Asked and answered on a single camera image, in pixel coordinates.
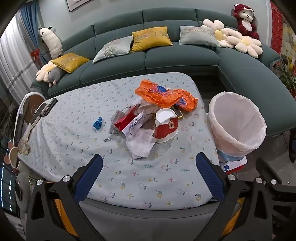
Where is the grey plush toy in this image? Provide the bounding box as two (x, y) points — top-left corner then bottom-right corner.
(47, 68), (64, 88)

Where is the brown paper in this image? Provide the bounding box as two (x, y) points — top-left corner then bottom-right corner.
(141, 115), (159, 131)

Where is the red wall decoration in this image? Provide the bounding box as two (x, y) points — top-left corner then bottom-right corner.
(269, 0), (296, 56)

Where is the small blue wrapper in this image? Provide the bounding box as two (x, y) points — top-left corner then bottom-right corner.
(93, 117), (103, 132)

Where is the silver remote control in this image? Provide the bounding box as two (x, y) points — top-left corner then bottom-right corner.
(30, 103), (48, 128)

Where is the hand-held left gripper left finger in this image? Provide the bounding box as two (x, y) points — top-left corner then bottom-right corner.
(25, 153), (104, 241)

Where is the red curtain bow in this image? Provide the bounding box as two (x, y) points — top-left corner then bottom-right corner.
(31, 47), (42, 62)

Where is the blue white patterned box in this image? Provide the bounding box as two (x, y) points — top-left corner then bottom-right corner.
(217, 148), (248, 173)

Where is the white daisy plush cushion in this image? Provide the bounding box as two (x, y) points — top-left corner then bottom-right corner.
(228, 34), (263, 58)
(200, 19), (242, 48)

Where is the printed white paper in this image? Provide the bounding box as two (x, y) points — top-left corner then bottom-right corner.
(122, 111), (153, 141)

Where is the dark screen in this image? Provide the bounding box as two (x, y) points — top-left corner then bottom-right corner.
(0, 160), (20, 218)

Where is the yellow embroidered cushion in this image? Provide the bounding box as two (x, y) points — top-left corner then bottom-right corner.
(131, 26), (174, 52)
(51, 52), (90, 74)

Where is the grey-blue embroidered cushion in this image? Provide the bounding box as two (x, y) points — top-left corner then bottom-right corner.
(179, 25), (221, 48)
(92, 36), (134, 64)

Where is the teal sectional sofa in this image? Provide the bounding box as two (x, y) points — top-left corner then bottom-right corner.
(30, 8), (296, 137)

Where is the white sheer curtain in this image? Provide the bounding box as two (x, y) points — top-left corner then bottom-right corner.
(0, 21), (35, 102)

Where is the white tissue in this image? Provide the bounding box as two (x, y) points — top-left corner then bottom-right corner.
(133, 97), (158, 109)

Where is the black remote control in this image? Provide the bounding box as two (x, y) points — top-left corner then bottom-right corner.
(38, 98), (58, 117)

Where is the white lined trash bin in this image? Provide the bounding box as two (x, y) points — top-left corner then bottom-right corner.
(206, 91), (268, 158)

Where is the blue curtain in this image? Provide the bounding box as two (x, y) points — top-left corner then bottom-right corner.
(17, 0), (50, 67)

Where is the green potted plant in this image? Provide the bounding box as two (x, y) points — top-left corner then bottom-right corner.
(279, 54), (296, 98)

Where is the floral tablecloth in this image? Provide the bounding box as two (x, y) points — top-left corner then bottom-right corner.
(17, 72), (223, 210)

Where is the cream flower plush cushion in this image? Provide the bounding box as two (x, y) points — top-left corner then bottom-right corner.
(36, 61), (58, 82)

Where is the red teddy bear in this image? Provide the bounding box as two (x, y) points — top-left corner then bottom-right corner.
(233, 3), (260, 40)

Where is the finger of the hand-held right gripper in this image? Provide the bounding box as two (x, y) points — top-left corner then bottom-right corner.
(255, 158), (296, 241)

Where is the flower rimmed mug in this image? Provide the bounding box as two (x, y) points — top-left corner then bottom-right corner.
(4, 142), (22, 174)

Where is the framed wall picture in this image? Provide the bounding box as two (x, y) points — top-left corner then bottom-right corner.
(66, 0), (96, 12)

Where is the red gift bag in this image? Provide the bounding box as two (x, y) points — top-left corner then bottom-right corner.
(103, 104), (141, 142)

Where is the black gold box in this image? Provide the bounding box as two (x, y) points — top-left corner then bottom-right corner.
(170, 106), (185, 121)

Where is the white panda plush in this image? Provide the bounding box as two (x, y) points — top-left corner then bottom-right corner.
(38, 26), (63, 59)

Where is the orange plastic bag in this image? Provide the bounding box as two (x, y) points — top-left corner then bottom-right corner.
(170, 89), (199, 112)
(135, 79), (185, 107)

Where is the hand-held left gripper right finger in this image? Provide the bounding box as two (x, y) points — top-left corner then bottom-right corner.
(195, 152), (273, 241)

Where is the red white paper bowl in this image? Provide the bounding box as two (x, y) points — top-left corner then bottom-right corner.
(154, 108), (179, 143)

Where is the round white rimmed tray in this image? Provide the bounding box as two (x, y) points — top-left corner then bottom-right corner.
(13, 91), (47, 145)

